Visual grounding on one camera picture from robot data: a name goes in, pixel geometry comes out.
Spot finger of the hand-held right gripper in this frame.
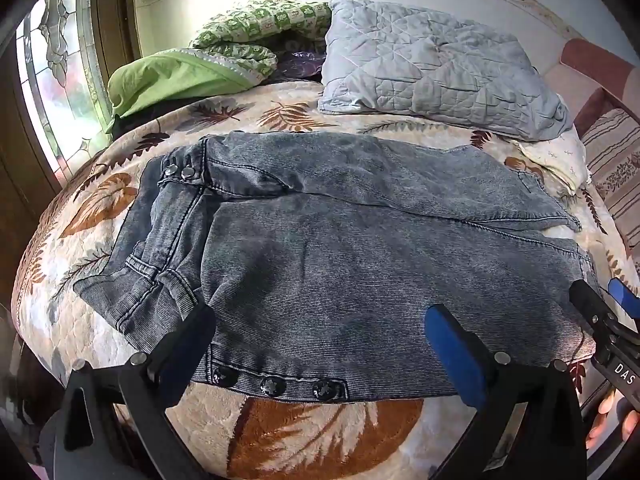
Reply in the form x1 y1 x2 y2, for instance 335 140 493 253
569 279 620 335
607 277 640 319

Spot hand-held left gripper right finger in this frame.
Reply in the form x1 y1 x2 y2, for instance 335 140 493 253
424 303 587 480

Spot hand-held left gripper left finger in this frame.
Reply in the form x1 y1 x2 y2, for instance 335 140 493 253
64 303 217 480

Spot grey denim pants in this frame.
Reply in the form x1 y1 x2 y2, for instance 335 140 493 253
72 130 604 404

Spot person's right hand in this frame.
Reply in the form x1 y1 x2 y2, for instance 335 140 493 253
585 391 640 457

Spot striped red cushion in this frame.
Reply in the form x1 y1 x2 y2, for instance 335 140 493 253
584 107 640 266

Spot white pillow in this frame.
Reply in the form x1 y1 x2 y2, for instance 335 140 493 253
514 127 592 197

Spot leaf printed blanket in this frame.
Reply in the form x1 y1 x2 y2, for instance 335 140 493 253
10 79 637 480

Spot pink sofa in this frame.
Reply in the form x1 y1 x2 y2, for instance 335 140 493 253
544 37 640 128

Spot black cloth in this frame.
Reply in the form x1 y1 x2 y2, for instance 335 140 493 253
106 104 168 137

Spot green patterned quilt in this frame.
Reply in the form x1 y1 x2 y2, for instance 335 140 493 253
106 0 334 134

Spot grey quilted pillow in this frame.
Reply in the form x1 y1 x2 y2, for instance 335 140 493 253
317 0 574 142

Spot purple dark cloth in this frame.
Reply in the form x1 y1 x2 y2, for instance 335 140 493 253
272 49 327 84

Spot stained glass window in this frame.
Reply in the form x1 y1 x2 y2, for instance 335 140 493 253
14 0 118 163

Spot wooden window frame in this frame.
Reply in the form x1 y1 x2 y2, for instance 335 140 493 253
0 20 66 281

